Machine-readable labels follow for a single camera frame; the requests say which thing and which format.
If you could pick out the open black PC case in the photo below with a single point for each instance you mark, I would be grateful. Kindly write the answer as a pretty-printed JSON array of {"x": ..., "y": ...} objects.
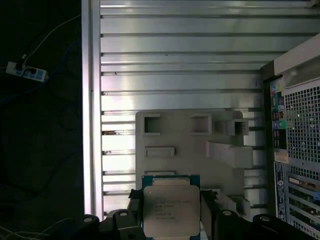
[{"x": 300, "y": 125}]

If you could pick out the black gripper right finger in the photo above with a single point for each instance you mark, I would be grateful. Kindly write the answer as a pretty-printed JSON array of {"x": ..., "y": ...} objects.
[{"x": 225, "y": 225}]

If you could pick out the white power strip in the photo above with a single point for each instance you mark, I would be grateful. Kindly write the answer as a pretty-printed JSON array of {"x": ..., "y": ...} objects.
[{"x": 25, "y": 71}]

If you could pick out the grey parts rack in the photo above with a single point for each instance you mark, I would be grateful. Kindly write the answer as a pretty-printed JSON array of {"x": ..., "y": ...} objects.
[{"x": 180, "y": 150}]

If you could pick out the silver CPU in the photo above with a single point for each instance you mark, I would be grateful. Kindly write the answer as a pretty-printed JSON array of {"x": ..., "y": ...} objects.
[{"x": 170, "y": 207}]

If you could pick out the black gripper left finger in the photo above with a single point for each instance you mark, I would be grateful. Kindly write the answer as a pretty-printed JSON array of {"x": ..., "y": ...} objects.
[{"x": 120, "y": 225}]

